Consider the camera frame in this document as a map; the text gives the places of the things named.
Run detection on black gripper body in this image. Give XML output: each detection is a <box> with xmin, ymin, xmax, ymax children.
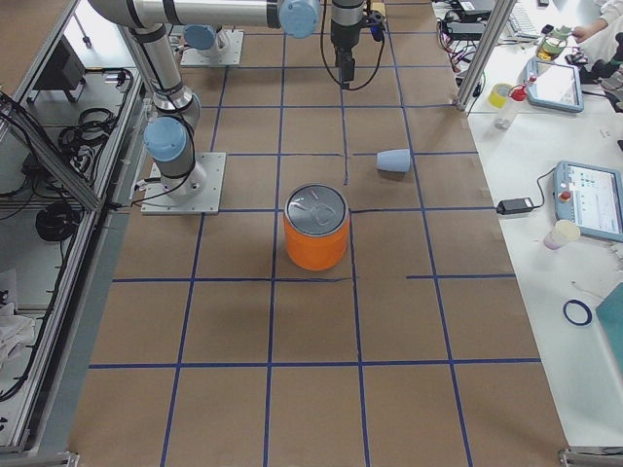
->
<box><xmin>330</xmin><ymin>21</ymin><xmax>364</xmax><ymax>82</ymax></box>

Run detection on light blue plastic cup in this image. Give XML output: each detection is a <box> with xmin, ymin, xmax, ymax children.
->
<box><xmin>376</xmin><ymin>149</ymin><xmax>411</xmax><ymax>173</ymax></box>

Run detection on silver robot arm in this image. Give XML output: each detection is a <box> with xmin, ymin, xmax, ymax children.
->
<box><xmin>183</xmin><ymin>23</ymin><xmax>230</xmax><ymax>56</ymax></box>
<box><xmin>91</xmin><ymin>1</ymin><xmax>372</xmax><ymax>114</ymax></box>

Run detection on pink white paper cup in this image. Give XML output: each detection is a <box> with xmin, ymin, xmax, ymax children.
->
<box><xmin>543</xmin><ymin>219</ymin><xmax>581</xmax><ymax>250</ymax></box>

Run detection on black laptop adapter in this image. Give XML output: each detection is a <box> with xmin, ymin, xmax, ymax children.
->
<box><xmin>445</xmin><ymin>22</ymin><xmax>486</xmax><ymax>41</ymax></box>

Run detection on orange can-shaped container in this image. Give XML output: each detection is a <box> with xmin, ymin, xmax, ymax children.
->
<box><xmin>283</xmin><ymin>184</ymin><xmax>349</xmax><ymax>271</ymax></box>

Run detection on yellow tape roll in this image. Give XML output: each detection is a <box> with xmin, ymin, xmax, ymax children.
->
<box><xmin>488</xmin><ymin>83</ymin><xmax>513</xmax><ymax>109</ymax></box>

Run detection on red knob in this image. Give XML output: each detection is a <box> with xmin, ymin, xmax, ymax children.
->
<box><xmin>508</xmin><ymin>84</ymin><xmax>528</xmax><ymax>102</ymax></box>

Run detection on white keyboard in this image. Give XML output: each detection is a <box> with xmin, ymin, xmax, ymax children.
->
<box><xmin>506</xmin><ymin>1</ymin><xmax>540</xmax><ymax>41</ymax></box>

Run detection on black power adapter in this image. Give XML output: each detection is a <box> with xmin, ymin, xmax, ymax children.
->
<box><xmin>495</xmin><ymin>198</ymin><xmax>535</xmax><ymax>215</ymax></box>

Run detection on green lidded bottle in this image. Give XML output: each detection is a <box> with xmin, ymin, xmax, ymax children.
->
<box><xmin>535</xmin><ymin>24</ymin><xmax>571</xmax><ymax>61</ymax></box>

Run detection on far teach pendant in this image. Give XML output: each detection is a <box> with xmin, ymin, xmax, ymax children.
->
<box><xmin>524</xmin><ymin>57</ymin><xmax>584</xmax><ymax>113</ymax></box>

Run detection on teach pendant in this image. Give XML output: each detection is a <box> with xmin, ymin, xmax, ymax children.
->
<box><xmin>524</xmin><ymin>57</ymin><xmax>584</xmax><ymax>113</ymax></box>
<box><xmin>553</xmin><ymin>161</ymin><xmax>622</xmax><ymax>242</ymax></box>

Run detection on near teach pendant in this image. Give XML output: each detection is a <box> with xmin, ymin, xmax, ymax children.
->
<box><xmin>553</xmin><ymin>161</ymin><xmax>622</xmax><ymax>242</ymax></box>

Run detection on green cutting mat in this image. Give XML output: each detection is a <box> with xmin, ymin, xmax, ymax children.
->
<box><xmin>597</xmin><ymin>283</ymin><xmax>623</xmax><ymax>367</ymax></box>

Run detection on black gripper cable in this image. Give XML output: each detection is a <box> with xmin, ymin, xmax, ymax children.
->
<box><xmin>319</xmin><ymin>9</ymin><xmax>387</xmax><ymax>91</ymax></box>

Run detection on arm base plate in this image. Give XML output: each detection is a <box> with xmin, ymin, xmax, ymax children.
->
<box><xmin>140</xmin><ymin>152</ymin><xmax>227</xmax><ymax>215</ymax></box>
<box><xmin>181</xmin><ymin>29</ymin><xmax>244</xmax><ymax>68</ymax></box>

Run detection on aluminium frame post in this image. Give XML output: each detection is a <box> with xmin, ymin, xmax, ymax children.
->
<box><xmin>454</xmin><ymin>0</ymin><xmax>516</xmax><ymax>111</ymax></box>

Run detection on aluminium frame rail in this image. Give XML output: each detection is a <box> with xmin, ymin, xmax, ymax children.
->
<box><xmin>1</xmin><ymin>1</ymin><xmax>142</xmax><ymax>457</ymax></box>

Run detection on coiled black cables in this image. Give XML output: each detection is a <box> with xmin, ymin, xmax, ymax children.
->
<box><xmin>57</xmin><ymin>107</ymin><xmax>121</xmax><ymax>162</ymax></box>

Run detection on blue tape ring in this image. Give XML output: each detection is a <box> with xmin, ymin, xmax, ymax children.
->
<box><xmin>563</xmin><ymin>300</ymin><xmax>594</xmax><ymax>326</ymax></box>

